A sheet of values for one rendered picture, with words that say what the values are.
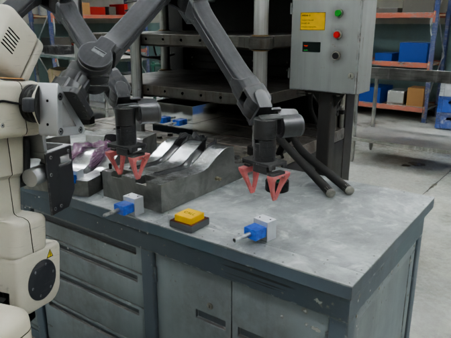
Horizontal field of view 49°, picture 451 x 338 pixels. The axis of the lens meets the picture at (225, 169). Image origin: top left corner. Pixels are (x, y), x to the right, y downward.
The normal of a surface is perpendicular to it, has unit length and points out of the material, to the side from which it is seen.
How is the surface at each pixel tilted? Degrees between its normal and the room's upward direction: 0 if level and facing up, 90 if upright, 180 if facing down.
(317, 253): 0
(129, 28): 47
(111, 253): 90
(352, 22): 90
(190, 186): 90
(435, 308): 0
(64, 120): 90
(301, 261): 0
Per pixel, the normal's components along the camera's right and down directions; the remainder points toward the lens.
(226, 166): 0.81, 0.17
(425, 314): 0.00, -0.96
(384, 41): -0.62, 0.22
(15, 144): 0.95, 0.09
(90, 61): 0.29, -0.48
